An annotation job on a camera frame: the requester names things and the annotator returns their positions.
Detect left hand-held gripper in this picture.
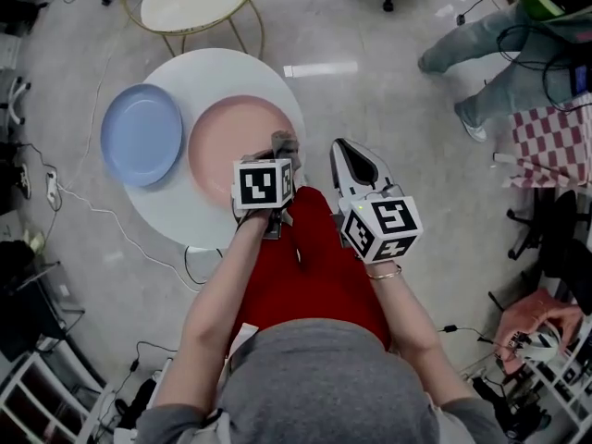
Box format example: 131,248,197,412
230,147,297,241

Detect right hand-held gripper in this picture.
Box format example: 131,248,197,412
328,138,425,265

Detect pink plate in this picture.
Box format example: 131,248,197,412
187,93,302,206

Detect grey cloth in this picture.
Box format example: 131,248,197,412
269,129,306,171

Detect person's left forearm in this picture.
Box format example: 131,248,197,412
150,207,275,410

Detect person's right forearm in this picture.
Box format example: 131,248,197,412
364,259,478,410

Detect blue plate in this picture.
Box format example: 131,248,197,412
100,82,185,188

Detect red white checkered cloth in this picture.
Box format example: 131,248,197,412
492,92,592,190

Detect pink cloth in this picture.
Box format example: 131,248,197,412
494,288,585,375

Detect red trousers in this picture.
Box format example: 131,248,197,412
228,186,392,352

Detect white round table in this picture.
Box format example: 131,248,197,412
120,47,307,251

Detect white power strip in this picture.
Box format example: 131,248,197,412
44,170,63,211

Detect grey shirt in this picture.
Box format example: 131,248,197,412
135,318,506,444

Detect black office chair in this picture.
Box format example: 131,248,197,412
506,189,592,316

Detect white chair base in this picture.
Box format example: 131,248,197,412
0,75,32,127

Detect white shelf unit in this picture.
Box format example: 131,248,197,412
0,335,117,444

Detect black cable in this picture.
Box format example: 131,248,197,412
183,245,223,286

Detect gold bracelet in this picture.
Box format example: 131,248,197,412
367,264,403,281

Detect white cable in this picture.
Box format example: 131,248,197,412
55,74,207,293

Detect white wire rack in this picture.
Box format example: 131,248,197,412
522,314,592,438

